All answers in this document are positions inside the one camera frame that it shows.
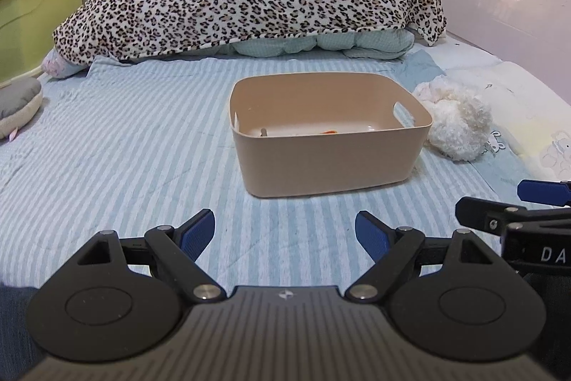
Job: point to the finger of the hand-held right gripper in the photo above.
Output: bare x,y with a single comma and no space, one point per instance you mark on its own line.
542,190
484,213

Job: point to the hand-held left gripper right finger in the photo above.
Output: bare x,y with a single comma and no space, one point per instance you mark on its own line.
374,236

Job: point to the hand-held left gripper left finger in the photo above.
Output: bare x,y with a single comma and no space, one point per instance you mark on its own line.
196,236

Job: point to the beige plastic storage bin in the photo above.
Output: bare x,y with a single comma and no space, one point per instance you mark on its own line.
312,162

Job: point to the orange plastic toy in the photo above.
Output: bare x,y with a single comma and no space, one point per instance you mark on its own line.
330,132

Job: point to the light blue printed cloth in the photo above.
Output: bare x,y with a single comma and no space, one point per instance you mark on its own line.
504,158

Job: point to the white printed pillow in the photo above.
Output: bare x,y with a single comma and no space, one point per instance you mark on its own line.
531,108

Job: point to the white fluffy plush toy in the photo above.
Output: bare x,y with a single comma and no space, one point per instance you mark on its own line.
459,126

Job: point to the blue striped bedsheet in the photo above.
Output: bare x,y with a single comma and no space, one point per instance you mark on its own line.
134,149

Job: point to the lavender headboard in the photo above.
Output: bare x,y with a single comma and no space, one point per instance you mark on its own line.
490,19

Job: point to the person's leg in jeans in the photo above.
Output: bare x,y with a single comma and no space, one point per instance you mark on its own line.
18,318

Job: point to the teal quilted duvet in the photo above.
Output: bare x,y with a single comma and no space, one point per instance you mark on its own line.
312,44

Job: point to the pink white pillow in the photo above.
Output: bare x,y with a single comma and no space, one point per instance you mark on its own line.
60,66

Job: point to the grey and cream cushion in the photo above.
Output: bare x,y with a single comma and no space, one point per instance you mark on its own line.
18,104

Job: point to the leopard print blanket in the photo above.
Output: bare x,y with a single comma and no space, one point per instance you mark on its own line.
250,1

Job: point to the green wooden furniture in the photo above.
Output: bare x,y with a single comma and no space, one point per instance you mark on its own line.
35,24

